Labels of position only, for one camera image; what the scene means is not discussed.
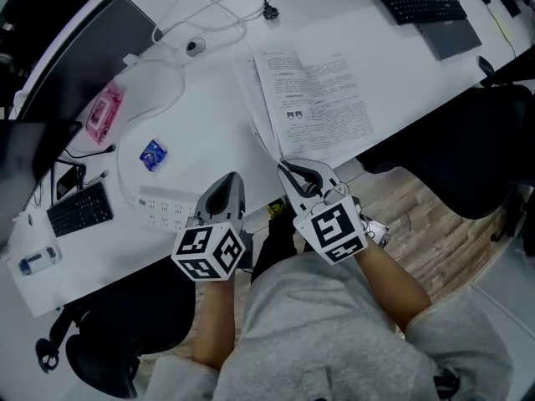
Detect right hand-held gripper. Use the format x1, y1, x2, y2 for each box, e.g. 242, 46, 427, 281
277, 157, 390, 266

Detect wide black keyboard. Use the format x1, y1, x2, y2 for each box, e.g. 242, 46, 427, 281
374, 0, 469, 27

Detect grey sweatshirt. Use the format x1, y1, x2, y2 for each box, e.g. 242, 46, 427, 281
145, 252, 515, 401

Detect clear water bottle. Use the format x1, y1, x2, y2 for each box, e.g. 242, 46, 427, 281
17, 244, 64, 277

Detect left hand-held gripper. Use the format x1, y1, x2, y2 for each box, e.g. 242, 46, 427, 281
171, 172, 254, 283

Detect person's right forearm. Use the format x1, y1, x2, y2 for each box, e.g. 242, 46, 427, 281
353, 246, 434, 334

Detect thin black cable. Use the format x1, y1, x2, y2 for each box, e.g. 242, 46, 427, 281
53, 143, 117, 170

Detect black phone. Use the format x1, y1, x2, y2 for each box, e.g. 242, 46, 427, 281
53, 163, 87, 202

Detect black clip-on device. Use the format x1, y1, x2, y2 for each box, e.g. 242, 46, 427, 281
434, 368, 461, 401

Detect black trousers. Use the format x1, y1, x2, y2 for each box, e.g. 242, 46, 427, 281
250, 218, 300, 286

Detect white power strip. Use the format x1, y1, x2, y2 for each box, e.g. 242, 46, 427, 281
136, 185, 200, 236

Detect person's left forearm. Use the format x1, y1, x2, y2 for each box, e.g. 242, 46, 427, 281
190, 280, 237, 372

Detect blue packet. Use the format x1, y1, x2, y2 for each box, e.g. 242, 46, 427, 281
139, 139, 170, 175

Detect pink packet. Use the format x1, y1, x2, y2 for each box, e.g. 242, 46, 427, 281
85, 82, 128, 146

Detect small black keyboard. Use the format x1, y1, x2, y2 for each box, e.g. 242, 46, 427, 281
45, 181, 115, 239

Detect white book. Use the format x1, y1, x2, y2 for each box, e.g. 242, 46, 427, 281
231, 48, 377, 165

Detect long white cable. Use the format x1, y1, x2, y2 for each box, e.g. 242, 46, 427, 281
116, 0, 248, 209

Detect black office chair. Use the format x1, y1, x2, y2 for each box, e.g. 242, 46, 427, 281
488, 190, 535, 242
35, 256, 198, 399
357, 84, 535, 221

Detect round white charger puck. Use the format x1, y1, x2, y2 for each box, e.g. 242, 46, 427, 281
183, 37, 208, 58

